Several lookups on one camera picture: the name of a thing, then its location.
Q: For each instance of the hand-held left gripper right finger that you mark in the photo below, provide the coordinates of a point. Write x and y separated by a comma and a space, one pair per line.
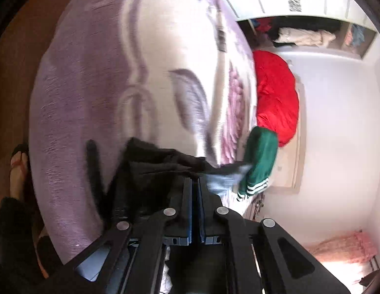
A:
203, 214

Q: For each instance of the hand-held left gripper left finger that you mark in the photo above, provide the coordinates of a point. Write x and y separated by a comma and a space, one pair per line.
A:
187, 214

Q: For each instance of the black leather jacket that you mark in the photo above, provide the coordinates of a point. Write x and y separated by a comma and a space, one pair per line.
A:
147, 165

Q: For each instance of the red clothes in wardrobe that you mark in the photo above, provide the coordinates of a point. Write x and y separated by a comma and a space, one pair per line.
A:
263, 25

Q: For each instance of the dark hanging clothes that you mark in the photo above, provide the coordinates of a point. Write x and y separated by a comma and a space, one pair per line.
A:
300, 23

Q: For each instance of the folded clothes on wardrobe shelf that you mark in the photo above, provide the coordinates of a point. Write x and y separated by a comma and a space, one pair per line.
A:
355, 36

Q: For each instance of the folded green striped garment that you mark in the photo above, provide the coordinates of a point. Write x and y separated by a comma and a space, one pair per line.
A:
260, 156

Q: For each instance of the red duvet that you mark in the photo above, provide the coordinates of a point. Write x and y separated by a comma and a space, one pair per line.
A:
275, 98

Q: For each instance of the pink patterned curtain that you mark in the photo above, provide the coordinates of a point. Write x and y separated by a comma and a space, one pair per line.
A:
346, 248

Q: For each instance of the floral purple blanket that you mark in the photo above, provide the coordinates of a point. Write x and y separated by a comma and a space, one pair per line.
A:
85, 82

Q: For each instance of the person's left foot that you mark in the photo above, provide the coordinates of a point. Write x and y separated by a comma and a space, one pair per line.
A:
19, 174

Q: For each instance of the person's legs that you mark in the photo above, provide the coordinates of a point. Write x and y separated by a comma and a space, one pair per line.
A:
15, 239

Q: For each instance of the cream hanging coat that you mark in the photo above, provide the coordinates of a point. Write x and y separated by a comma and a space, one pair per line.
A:
303, 38

